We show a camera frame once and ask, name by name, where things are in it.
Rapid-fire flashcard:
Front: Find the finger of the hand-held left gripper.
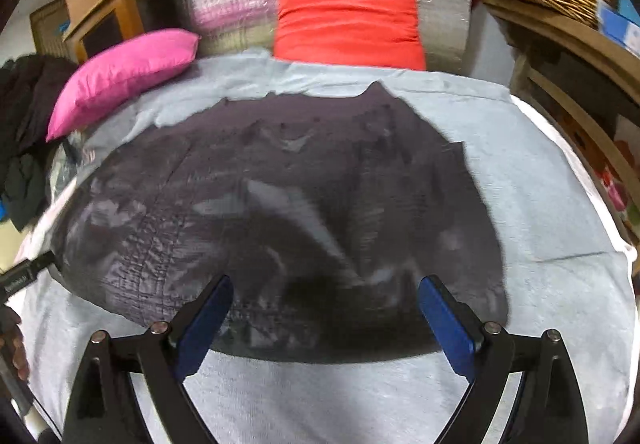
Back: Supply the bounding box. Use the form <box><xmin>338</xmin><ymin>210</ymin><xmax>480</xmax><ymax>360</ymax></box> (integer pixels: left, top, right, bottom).
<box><xmin>29</xmin><ymin>251</ymin><xmax>57</xmax><ymax>275</ymax></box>

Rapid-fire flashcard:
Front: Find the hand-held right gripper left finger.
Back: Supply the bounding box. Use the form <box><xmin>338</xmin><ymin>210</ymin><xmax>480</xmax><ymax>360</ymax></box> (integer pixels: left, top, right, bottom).
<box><xmin>62</xmin><ymin>275</ymin><xmax>234</xmax><ymax>444</ymax></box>

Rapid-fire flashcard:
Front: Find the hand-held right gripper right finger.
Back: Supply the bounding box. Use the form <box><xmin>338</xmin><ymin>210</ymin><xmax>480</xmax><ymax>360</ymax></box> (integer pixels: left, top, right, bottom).
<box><xmin>419</xmin><ymin>275</ymin><xmax>590</xmax><ymax>444</ymax></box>

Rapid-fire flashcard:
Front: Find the dark puffer jacket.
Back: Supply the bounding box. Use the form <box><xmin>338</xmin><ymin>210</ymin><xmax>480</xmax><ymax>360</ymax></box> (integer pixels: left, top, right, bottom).
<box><xmin>52</xmin><ymin>81</ymin><xmax>511</xmax><ymax>365</ymax></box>

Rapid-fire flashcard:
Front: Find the pile of dark clothes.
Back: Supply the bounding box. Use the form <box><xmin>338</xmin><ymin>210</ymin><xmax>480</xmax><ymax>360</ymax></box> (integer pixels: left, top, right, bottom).
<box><xmin>0</xmin><ymin>54</ymin><xmax>78</xmax><ymax>233</ymax></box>

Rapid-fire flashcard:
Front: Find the person's left hand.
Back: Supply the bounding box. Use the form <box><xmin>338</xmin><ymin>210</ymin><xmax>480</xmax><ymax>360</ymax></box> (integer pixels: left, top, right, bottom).
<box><xmin>0</xmin><ymin>308</ymin><xmax>32</xmax><ymax>381</ymax></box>

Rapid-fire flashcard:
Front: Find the clear plastic bag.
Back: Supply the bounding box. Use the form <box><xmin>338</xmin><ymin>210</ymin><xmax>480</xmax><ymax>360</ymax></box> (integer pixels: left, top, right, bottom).
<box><xmin>46</xmin><ymin>134</ymin><xmax>88</xmax><ymax>207</ymax></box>

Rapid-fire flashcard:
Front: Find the grey blanket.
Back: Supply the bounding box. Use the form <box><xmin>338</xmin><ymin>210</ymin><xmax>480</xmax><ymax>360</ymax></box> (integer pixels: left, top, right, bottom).
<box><xmin>20</xmin><ymin>48</ymin><xmax>637</xmax><ymax>444</ymax></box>

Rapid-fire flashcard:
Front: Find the pink pillow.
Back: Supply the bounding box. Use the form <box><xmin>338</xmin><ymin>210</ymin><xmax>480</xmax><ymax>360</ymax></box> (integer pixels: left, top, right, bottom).
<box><xmin>46</xmin><ymin>28</ymin><xmax>201</xmax><ymax>143</ymax></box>

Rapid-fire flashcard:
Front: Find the white mattress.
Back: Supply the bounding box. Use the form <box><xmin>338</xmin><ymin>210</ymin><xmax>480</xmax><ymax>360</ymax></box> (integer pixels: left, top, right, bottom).
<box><xmin>510</xmin><ymin>94</ymin><xmax>638</xmax><ymax>269</ymax></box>

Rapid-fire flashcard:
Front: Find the wooden shelf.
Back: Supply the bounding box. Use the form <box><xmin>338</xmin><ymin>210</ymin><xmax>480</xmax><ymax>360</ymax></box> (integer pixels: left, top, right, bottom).
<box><xmin>480</xmin><ymin>0</ymin><xmax>640</xmax><ymax>247</ymax></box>

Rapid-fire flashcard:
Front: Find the red pillow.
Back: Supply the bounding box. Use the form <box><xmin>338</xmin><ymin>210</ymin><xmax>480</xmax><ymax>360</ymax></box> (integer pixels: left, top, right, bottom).
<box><xmin>272</xmin><ymin>0</ymin><xmax>427</xmax><ymax>71</ymax></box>

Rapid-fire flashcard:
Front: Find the blue box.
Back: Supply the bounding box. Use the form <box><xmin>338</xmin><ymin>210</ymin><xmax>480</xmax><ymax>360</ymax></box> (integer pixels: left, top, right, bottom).
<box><xmin>597</xmin><ymin>0</ymin><xmax>640</xmax><ymax>52</ymax></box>

